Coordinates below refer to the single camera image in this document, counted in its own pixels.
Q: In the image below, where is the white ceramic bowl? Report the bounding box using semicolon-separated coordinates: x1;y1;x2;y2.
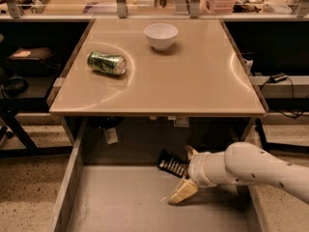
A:
144;23;179;51

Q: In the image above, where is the white paper tag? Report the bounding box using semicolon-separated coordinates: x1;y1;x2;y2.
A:
103;128;118;144

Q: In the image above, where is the black table leg left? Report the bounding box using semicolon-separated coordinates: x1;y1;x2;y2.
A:
0;108;72;158

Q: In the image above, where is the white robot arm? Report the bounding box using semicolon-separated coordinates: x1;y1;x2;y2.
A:
169;142;309;204

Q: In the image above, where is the open grey drawer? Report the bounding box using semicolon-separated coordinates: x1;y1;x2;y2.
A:
48;118;268;232

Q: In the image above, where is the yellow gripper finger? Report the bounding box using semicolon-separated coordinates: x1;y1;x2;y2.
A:
168;178;199;205
185;145;197;161

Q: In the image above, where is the beige counter cabinet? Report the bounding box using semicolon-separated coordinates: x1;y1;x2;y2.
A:
50;17;267;117

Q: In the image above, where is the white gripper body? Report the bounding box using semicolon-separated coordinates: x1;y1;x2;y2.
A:
188;152;215;188

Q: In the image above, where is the black table leg right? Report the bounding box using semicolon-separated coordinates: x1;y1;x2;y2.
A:
255;119;269;152

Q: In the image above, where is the black table leg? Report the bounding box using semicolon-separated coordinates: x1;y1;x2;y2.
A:
255;119;269;152
0;108;72;158

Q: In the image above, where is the green soda can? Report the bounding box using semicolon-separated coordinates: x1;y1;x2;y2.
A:
87;51;126;76

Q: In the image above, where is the black power adapter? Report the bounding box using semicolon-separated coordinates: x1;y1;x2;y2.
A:
269;72;288;83

